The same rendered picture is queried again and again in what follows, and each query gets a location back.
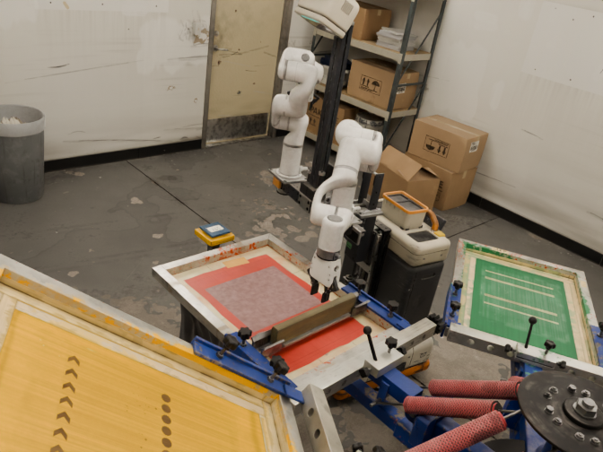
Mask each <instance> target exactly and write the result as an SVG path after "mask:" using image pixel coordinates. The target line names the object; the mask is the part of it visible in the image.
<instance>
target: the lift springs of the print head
mask: <svg viewBox="0 0 603 452"><path fill-rule="evenodd" d="M523 379H524V378H523V377H518V376H512V377H510V378H509V379H508V380H507V381H494V380H454V379H432V380H431V381H430V383H429V386H428V387H423V386H419V387H420V388H422V389H429V392H430V394H431V395H432V396H444V397H462V398H479V399H497V400H515V401H518V400H517V391H518V387H519V385H520V382H521V381H522V380H523ZM376 404H388V405H401V406H404V410H405V412H406V413H409V414H420V415H431V416H441V417H452V418H463V419H474V420H473V421H471V422H468V423H466V424H463V425H461V426H459V427H457V428H456V429H453V430H450V431H448V432H446V433H443V434H441V435H440V436H438V437H436V438H433V439H430V440H428V441H426V442H425V443H422V444H420V445H418V446H416V447H414V448H410V449H409V450H407V451H405V452H459V451H461V450H463V449H465V448H468V447H471V446H473V445H475V444H476V443H478V442H480V441H483V440H485V439H488V438H490V437H492V436H494V435H496V434H498V433H500V432H503V431H505V430H506V427H507V423H506V420H507V419H509V418H511V417H512V416H514V415H516V414H522V412H521V410H520V409H519V410H518V411H514V410H503V408H502V406H501V404H500V403H499V402H498V401H494V400H477V399H459V398H442V397H425V396H407V397H406V398H405V400H404V403H390V402H376ZM503 413H509V414H508V415H506V416H503Z"/></svg>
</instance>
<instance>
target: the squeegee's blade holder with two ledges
mask: <svg viewBox="0 0 603 452"><path fill-rule="evenodd" d="M350 316H351V314H349V313H346V314H344V315H343V316H341V317H338V318H335V319H333V320H331V321H329V322H327V323H326V324H324V325H321V326H318V327H316V328H314V329H312V330H310V331H308V332H306V333H304V334H302V335H299V336H297V337H294V338H293V339H291V340H289V341H287V342H285V343H283V344H282V346H283V347H284V348H285V347H287V346H289V345H291V344H293V343H296V342H298V341H300V340H302V339H304V338H306V337H308V336H310V335H313V334H315V333H317V332H319V331H321V330H323V329H325V328H327V327H329V326H332V325H334V324H336V323H338V322H340V321H342V320H344V319H346V318H348V317H350Z"/></svg>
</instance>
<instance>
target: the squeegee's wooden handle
mask: <svg viewBox="0 0 603 452"><path fill-rule="evenodd" d="M355 301H356V295H355V294H353V293H352V292H350V293H348V294H346V295H344V296H342V297H340V298H337V299H335V300H331V301H330V302H328V303H326V304H323V305H321V306H319V307H316V308H314V309H311V310H309V311H307V312H305V313H302V314H300V315H299V316H296V317H293V318H290V319H288V320H286V321H284V322H282V323H280V324H278V325H275V326H273V327H272V331H271V337H270V344H272V343H276V342H278V341H280V340H283V339H284V342H283V343H285V342H287V341H289V340H291V339H293V338H294V337H297V336H299V335H302V334H304V333H306V332H308V331H310V330H312V329H314V328H316V327H318V326H321V325H324V324H326V323H327V322H329V321H331V320H333V319H335V318H338V317H341V316H343V315H344V314H346V313H349V314H350V313H351V308H352V307H354V304H355ZM283 343H282V344H283Z"/></svg>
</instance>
